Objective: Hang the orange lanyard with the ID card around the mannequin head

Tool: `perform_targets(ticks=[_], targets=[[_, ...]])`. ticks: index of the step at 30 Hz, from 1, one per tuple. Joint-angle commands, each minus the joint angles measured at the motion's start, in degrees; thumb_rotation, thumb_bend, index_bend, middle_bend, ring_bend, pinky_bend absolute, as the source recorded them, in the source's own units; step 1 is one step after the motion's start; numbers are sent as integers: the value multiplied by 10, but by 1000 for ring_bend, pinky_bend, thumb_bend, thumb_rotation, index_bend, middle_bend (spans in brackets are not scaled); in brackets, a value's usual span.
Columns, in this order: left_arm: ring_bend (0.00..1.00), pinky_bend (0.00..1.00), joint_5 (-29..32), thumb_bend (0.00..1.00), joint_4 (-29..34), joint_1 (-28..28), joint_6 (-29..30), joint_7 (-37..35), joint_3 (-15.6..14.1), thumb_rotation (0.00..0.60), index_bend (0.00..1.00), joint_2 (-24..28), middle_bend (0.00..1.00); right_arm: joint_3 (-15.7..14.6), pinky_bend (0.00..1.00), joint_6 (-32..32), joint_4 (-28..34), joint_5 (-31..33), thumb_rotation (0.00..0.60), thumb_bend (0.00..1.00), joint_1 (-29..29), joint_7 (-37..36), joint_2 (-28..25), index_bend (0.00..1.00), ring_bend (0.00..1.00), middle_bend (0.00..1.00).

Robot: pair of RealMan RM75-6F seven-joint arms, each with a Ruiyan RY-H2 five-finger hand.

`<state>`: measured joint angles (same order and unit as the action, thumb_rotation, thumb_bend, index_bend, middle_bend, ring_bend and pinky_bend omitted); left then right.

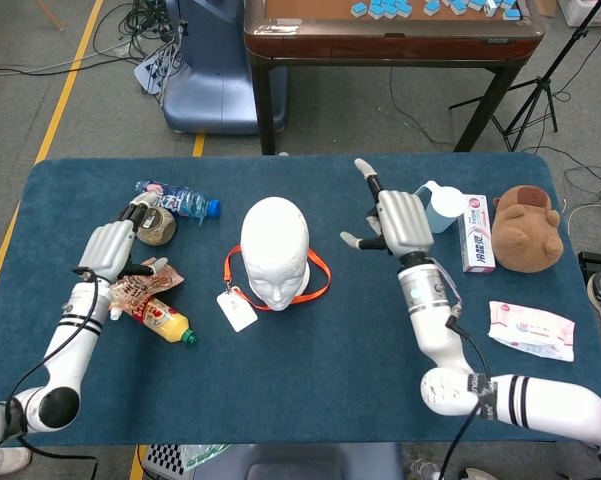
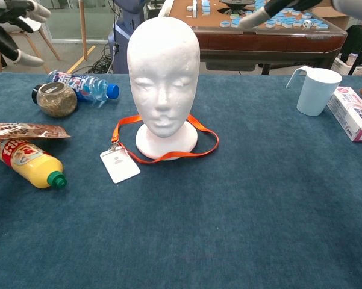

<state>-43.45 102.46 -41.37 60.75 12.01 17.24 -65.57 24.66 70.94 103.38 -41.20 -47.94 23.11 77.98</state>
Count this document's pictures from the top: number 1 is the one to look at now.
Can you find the blue labelled drink bottle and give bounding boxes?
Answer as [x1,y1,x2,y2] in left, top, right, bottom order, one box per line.
[133,180,222,221]

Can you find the yellow drink bottle green cap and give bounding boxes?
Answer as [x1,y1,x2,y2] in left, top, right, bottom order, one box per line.
[130,295,198,345]

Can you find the light blue handled cup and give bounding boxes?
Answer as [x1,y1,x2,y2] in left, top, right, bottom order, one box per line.
[413,180,467,235]

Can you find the pink white wet wipes pack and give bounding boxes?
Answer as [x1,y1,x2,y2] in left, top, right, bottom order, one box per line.
[488,300,577,363]

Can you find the black floor cable bundle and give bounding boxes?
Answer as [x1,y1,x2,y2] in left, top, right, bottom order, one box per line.
[92,0,181,56]

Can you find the green clear plastic bag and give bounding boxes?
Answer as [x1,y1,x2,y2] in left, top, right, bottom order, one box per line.
[179,443,231,471]

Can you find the clear plastic water bottle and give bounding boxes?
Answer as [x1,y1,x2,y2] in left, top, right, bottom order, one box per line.
[407,457,444,480]

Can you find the white foam mannequin head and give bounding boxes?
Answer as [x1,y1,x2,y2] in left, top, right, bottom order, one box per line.
[239,196,312,312]

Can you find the white chair wooden legs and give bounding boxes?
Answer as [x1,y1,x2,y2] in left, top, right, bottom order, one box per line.
[33,0,65,32]

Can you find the right arm wrist cable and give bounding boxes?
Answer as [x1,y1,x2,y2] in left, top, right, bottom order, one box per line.
[434,258,497,480]

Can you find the white printed carton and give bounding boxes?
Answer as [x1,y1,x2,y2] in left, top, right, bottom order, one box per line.
[559,0,601,29]

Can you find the white sneaker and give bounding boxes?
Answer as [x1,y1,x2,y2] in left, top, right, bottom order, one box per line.
[0,446,34,479]

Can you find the white ID badge card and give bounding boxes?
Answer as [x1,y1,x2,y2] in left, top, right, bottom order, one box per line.
[216,287,259,333]

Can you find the orange lanyard strap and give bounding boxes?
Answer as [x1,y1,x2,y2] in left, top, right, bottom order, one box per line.
[223,245,332,312]

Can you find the white pink toothpaste box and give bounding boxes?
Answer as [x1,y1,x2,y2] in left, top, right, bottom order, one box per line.
[457,194,497,274]

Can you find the brown capybara plush toy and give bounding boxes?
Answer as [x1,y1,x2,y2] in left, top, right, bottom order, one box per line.
[492,185,565,274]

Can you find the brown mahjong table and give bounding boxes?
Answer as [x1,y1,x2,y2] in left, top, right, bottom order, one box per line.
[243,0,546,155]

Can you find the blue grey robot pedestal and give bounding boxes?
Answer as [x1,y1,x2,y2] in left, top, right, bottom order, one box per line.
[162,0,289,135]

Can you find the blue grey robot torso base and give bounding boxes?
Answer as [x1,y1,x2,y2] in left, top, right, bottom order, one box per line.
[189,442,405,480]

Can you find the black tripod stand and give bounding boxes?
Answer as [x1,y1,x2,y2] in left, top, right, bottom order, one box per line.
[448,0,601,153]

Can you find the grey floor power strip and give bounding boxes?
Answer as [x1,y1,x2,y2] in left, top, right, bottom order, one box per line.
[133,47,181,96]

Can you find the blue felt table cover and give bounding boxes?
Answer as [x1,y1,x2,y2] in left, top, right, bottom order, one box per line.
[0,152,601,449]

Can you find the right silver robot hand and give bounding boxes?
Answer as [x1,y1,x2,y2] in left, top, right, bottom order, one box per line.
[339,158,434,259]

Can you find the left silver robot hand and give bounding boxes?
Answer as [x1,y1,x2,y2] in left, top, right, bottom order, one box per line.
[71,193,170,284]

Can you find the orange snack spout pouch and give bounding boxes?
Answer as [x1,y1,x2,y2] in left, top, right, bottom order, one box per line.
[108,257,186,321]

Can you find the black white checkerboard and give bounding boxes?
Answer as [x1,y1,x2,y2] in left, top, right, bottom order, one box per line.
[142,443,186,476]

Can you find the round glass jar black lid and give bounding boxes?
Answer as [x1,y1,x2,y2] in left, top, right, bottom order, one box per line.
[129,205,178,247]

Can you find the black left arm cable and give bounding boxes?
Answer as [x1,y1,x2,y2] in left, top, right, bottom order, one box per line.
[4,267,102,480]

